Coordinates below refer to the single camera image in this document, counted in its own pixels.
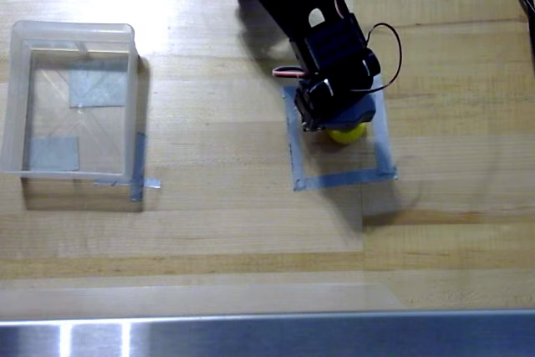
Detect white red servo wire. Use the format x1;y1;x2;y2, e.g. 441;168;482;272
272;65;311;81

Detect clear plastic square container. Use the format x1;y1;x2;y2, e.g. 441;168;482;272
0;20;140;181

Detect large clear film sheet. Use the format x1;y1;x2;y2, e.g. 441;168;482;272
0;0;364;255

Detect short grey tape strip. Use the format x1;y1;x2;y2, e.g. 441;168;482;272
93;176;162;191
130;131;148;203

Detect yellow ring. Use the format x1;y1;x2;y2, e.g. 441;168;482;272
326;121;369;146

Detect shiny metal table rail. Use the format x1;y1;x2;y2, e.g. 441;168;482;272
0;310;535;357

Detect thin black servo wire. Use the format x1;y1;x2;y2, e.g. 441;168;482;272
349;23;404;94

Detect large grey tape patch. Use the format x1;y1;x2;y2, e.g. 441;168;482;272
67;61;129;109

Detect small grey tape patch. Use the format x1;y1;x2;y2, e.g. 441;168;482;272
28;135;81;173

